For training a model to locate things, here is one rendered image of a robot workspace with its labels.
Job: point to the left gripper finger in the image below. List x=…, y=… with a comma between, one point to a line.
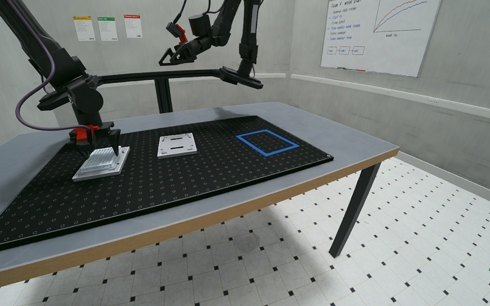
x=168, y=52
x=184, y=47

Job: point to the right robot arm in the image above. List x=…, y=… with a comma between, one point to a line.
x=35, y=42

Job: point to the white plate holder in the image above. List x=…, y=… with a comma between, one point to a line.
x=104, y=173
x=176, y=145

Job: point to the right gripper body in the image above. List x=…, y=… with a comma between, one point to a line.
x=94, y=122

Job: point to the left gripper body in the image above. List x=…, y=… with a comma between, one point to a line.
x=194, y=47

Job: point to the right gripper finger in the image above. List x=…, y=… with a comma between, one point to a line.
x=115, y=142
x=73, y=145

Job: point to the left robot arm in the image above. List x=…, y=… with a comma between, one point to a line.
x=219, y=33

